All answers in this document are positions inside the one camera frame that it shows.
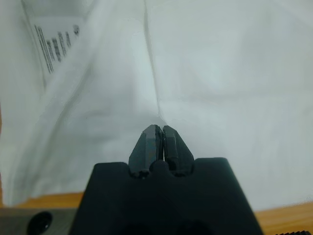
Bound white t-shirt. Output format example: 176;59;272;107
0;0;313;212

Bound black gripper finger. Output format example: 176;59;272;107
162;124;196;177
128;124;161;179

